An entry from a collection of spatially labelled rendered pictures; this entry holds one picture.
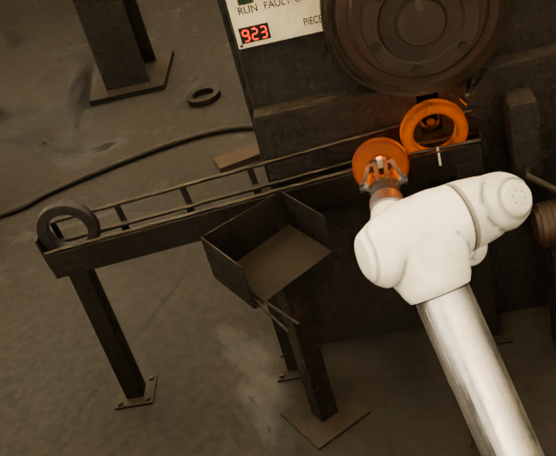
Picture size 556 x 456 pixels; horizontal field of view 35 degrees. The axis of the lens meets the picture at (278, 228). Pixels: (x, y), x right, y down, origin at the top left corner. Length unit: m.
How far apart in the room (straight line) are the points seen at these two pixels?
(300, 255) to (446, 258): 0.86
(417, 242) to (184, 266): 2.08
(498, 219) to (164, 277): 2.12
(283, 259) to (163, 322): 1.02
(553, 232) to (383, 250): 1.02
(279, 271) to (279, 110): 0.46
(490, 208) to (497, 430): 0.37
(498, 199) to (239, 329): 1.71
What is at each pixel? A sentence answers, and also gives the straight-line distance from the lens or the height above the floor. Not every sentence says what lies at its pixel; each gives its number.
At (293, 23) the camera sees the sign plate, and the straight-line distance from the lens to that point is 2.36.
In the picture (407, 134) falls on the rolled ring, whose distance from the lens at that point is 2.39.
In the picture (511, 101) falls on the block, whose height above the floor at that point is 0.80.
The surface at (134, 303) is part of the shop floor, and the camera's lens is 3.39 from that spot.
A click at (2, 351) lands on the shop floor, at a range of 3.47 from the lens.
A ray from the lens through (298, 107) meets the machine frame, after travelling 2.43.
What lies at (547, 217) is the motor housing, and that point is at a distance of 2.43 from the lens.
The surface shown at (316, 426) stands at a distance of 2.66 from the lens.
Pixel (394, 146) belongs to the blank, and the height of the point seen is 0.76.
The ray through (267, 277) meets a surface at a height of 0.59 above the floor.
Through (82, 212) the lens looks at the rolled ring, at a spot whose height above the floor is 0.73.
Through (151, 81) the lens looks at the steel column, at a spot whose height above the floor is 0.03.
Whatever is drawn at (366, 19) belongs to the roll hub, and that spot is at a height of 1.15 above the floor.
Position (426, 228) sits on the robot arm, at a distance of 1.49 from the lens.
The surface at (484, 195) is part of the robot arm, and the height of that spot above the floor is 1.08.
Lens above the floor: 1.94
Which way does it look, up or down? 33 degrees down
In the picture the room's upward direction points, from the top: 16 degrees counter-clockwise
